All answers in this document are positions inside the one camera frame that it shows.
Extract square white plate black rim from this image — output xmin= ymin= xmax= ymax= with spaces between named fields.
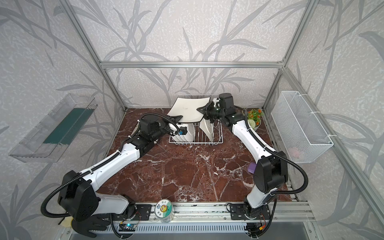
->
xmin=167 ymin=97 xmax=210 ymax=123

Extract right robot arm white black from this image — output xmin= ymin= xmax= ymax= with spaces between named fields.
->
xmin=197 ymin=93 xmax=309 ymax=220

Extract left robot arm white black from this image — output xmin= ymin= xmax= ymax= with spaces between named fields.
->
xmin=41 ymin=113 xmax=191 ymax=222

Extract white pot artificial flowers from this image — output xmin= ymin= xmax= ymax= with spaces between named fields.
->
xmin=242 ymin=108 xmax=264 ymax=132

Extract pink object in basket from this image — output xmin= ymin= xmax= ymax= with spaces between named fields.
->
xmin=288 ymin=147 xmax=303 ymax=160

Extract round tape roll green label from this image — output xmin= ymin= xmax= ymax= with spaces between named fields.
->
xmin=155 ymin=199 xmax=175 ymax=223

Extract left green circuit board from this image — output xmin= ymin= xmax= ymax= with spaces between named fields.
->
xmin=118 ymin=222 xmax=138 ymax=232

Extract black glove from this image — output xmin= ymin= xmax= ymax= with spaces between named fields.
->
xmin=71 ymin=215 xmax=111 ymax=238

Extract yellow sponge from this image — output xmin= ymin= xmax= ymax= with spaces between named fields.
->
xmin=60 ymin=217 xmax=74 ymax=228

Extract white wire dish rack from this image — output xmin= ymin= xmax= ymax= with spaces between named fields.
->
xmin=169 ymin=95 xmax=223 ymax=145

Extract purple scoop pink handle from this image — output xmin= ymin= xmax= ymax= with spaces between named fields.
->
xmin=247 ymin=162 xmax=257 ymax=175

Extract white mesh wall basket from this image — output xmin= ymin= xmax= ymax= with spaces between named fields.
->
xmin=272 ymin=91 xmax=334 ymax=164

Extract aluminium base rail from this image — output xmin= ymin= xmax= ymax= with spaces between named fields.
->
xmin=55 ymin=201 xmax=319 ymax=240

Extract clear plastic wall shelf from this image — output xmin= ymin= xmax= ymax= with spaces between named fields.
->
xmin=9 ymin=94 xmax=98 ymax=163

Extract right circuit board wires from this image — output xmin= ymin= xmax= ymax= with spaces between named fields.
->
xmin=244 ymin=221 xmax=268 ymax=238

